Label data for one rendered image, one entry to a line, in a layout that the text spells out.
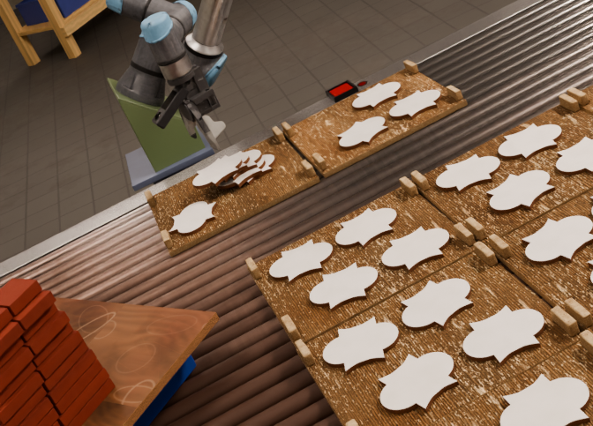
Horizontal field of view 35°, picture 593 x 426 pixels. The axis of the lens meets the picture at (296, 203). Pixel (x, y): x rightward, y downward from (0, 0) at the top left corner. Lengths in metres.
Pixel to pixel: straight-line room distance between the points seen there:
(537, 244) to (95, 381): 0.84
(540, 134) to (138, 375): 1.02
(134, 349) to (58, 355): 0.21
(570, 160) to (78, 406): 1.09
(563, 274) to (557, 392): 0.30
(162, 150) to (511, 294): 1.46
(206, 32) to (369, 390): 1.45
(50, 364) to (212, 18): 1.39
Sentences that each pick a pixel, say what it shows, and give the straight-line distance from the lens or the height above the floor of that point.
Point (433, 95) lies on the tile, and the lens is 2.50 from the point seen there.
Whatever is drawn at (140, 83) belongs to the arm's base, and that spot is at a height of 1.13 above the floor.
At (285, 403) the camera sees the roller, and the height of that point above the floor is 0.92.
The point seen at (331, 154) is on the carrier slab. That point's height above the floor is 0.94.
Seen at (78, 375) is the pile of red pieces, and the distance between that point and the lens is 1.73.
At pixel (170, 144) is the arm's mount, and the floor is 0.93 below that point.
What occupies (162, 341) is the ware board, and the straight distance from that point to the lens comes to 1.83.
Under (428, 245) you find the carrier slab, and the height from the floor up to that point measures 0.95.
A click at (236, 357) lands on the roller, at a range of 1.90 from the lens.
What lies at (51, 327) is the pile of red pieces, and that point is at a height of 1.22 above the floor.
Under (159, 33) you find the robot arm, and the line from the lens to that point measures 2.31.
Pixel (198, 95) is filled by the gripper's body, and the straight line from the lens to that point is 2.38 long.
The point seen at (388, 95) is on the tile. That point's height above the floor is 0.95.
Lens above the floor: 2.00
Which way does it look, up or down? 28 degrees down
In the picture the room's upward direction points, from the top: 24 degrees counter-clockwise
